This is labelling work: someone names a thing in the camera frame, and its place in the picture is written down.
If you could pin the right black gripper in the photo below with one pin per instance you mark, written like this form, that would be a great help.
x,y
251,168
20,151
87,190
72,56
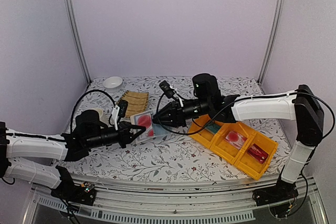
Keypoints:
x,y
177,115

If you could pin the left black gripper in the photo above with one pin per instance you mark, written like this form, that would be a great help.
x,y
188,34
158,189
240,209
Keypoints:
x,y
125,137

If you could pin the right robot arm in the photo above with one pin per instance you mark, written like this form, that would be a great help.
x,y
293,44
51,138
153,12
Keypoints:
x,y
299,105

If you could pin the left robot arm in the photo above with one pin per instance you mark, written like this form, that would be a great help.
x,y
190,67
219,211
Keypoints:
x,y
17,148

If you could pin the teal VIP card stack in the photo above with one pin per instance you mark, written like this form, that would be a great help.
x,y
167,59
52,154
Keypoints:
x,y
213,128

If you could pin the pink circle card stack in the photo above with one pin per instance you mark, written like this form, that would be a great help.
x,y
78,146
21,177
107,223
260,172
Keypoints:
x,y
235,139

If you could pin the red card stack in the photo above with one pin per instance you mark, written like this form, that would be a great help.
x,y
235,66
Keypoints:
x,y
258,153

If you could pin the white ceramic mug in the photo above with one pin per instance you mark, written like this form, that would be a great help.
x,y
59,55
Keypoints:
x,y
102,116

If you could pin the woven bamboo tray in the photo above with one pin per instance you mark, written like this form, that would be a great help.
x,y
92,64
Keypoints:
x,y
137,102

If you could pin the small white bowl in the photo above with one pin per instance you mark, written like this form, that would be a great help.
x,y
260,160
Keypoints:
x,y
113,84

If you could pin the yellow three-compartment bin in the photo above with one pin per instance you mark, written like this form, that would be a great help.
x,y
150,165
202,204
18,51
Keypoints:
x,y
238,158

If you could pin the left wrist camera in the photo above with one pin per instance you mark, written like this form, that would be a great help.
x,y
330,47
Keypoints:
x,y
118,112

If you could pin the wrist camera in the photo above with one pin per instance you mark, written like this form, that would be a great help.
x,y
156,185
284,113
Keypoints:
x,y
118,112
170,92

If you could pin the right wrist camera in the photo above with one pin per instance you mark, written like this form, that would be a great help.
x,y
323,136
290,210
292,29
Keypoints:
x,y
170,92

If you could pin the front aluminium rail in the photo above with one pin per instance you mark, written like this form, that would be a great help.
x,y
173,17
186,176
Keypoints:
x,y
226,201

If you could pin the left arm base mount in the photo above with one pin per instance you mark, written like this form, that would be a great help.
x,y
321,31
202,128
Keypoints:
x,y
67,190

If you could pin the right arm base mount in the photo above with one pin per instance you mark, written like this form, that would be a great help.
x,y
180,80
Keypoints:
x,y
281,191

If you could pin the left aluminium frame post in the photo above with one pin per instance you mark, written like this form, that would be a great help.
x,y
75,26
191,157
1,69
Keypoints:
x,y
76,38

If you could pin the aluminium frame post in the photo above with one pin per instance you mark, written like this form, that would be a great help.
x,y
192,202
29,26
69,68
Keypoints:
x,y
76,38
271,41

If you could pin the right aluminium frame post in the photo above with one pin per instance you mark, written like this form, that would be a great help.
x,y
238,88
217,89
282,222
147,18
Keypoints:
x,y
271,41

